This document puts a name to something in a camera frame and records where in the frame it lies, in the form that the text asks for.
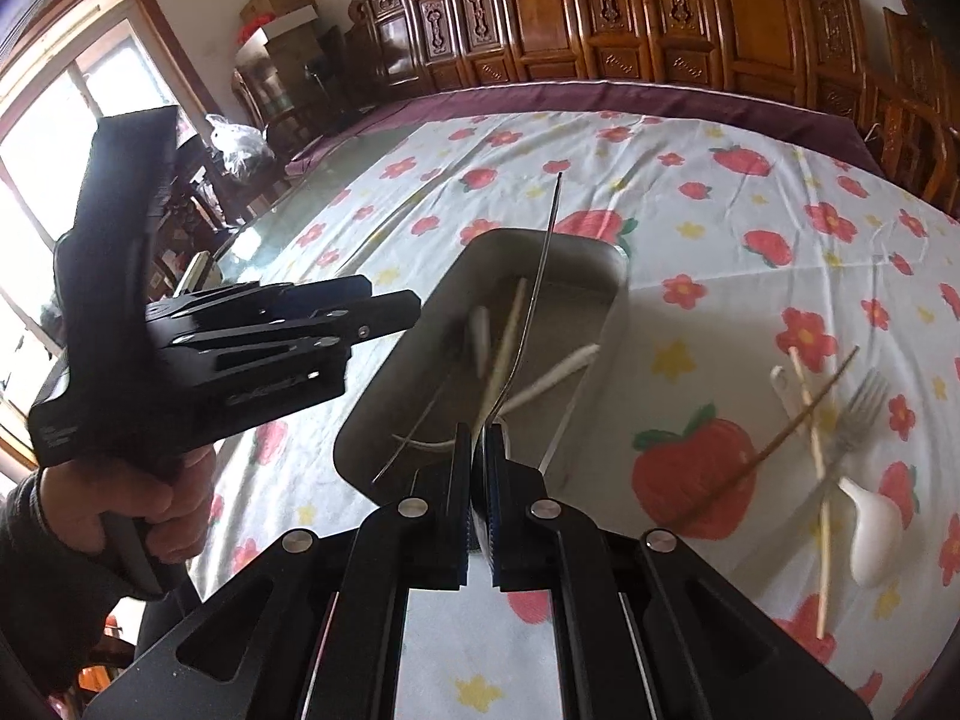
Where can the carved wooden sofa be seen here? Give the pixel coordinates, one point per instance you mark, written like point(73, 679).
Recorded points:
point(637, 7)

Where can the person's left forearm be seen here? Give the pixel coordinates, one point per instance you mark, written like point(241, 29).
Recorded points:
point(37, 600)

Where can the clear plastic bag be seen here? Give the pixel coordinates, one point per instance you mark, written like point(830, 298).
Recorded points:
point(238, 144)

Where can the floral strawberry tablecloth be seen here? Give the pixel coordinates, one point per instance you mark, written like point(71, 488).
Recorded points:
point(712, 277)

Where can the carved wooden chair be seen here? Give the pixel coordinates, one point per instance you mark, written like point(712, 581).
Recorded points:
point(191, 195)

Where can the rectangular metal tin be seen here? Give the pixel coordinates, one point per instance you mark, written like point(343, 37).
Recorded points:
point(585, 277)

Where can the metal fork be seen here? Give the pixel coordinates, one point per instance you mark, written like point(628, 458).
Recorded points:
point(862, 405)

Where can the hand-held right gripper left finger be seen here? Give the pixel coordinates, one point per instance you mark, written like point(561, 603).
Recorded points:
point(463, 510)

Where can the white box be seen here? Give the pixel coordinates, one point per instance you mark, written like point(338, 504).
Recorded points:
point(281, 22)

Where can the large white spoon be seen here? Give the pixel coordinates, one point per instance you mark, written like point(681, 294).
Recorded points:
point(874, 532)

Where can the wood framed glass door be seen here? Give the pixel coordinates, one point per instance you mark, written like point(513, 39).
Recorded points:
point(67, 120)

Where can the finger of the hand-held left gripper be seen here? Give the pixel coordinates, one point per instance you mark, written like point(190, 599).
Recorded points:
point(375, 313)
point(285, 298)

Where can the person's left hand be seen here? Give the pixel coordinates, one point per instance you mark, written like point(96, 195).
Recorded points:
point(82, 510)

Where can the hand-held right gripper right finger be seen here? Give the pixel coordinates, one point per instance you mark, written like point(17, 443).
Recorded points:
point(495, 517)

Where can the purple sofa cushion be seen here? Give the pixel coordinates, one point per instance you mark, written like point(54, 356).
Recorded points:
point(600, 101)

